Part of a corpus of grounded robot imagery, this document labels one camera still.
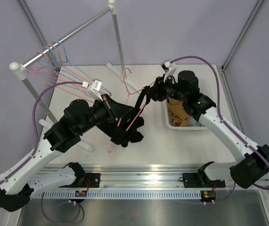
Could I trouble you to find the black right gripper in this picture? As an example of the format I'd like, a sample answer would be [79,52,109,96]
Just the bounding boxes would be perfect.
[144,73,187,103]

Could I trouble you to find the black tank top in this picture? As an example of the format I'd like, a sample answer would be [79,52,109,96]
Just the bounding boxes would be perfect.
[97,86,151,147]

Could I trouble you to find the brown tank top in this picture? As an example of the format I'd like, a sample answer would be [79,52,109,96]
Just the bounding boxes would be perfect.
[167,98,190,127]

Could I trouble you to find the grey tank top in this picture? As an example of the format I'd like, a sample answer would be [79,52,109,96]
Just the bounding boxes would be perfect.
[188,117,205,129]

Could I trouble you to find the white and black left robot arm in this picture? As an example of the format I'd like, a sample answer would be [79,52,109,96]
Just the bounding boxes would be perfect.
[0,95,132,212]

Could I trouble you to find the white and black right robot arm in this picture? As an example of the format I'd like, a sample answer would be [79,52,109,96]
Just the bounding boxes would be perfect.
[143,71,269,189]

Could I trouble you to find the white plastic basket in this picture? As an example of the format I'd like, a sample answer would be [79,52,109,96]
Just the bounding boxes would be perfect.
[163,79,216,131]

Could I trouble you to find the metal clothes rack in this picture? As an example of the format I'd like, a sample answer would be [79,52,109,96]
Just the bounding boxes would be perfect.
[8,0,147,153]

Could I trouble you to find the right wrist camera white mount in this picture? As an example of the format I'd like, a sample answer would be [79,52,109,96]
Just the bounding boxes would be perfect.
[161,59,177,82]

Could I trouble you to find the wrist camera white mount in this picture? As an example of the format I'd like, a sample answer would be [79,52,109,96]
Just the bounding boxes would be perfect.
[82,79,103,101]
[161,59,177,82]

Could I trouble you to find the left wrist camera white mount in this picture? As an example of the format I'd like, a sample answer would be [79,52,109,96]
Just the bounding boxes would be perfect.
[82,79,103,101]

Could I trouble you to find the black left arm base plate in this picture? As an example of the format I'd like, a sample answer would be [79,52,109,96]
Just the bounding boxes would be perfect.
[71,173,101,188]

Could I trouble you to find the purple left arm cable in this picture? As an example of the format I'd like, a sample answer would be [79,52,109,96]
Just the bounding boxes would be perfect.
[0,81,85,210]

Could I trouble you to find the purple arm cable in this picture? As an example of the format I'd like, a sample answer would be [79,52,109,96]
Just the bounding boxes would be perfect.
[171,56,269,190]
[0,81,85,210]

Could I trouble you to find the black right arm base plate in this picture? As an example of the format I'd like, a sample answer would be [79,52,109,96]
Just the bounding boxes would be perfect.
[178,173,226,188]

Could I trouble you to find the purple floor cable left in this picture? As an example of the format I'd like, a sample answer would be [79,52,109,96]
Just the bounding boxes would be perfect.
[41,192,85,223]

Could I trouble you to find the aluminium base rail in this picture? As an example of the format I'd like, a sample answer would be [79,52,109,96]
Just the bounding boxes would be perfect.
[30,163,269,191]

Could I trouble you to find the white slotted cable duct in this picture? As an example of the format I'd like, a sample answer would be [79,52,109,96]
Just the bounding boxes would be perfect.
[44,189,201,200]

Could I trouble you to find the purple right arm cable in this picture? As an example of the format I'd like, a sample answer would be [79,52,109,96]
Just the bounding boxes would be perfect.
[171,56,269,190]

